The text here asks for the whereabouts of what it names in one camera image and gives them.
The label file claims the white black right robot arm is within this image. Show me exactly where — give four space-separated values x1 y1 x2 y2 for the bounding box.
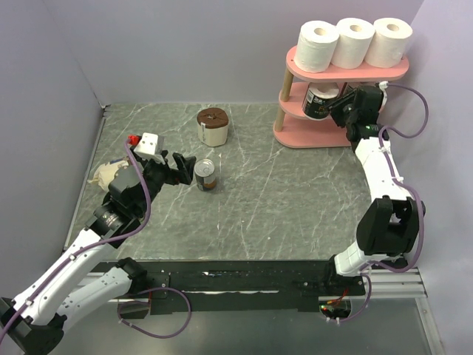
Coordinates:
323 81 425 295

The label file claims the metal food tin can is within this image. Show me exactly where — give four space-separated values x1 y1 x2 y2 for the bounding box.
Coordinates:
194 158 217 191

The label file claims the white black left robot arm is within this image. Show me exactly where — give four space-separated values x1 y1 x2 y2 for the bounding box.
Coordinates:
1 152 197 354

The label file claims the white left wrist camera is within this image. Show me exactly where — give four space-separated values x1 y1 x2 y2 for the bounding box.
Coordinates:
128 132 166 164

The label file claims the pink three-tier wooden shelf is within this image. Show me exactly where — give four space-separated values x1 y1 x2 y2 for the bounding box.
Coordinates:
273 46 409 149

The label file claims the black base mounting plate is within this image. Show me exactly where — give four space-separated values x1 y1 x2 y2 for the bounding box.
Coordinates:
84 260 374 315

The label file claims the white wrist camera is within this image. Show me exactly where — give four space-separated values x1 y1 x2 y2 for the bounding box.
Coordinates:
378 81 389 89
128 132 166 164

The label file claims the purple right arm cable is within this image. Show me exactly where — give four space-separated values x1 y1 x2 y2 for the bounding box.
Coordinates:
324 83 432 326

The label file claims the white paper towel roll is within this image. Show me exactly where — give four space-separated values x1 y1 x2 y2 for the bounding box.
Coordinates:
294 21 339 72
364 18 413 68
331 18 375 70

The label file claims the black paper roll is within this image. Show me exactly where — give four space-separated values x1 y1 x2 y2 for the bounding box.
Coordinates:
302 83 339 121

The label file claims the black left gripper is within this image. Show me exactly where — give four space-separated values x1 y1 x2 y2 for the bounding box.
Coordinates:
135 150 195 215

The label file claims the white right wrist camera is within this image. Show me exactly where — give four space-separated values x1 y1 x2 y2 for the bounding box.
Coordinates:
378 81 389 89

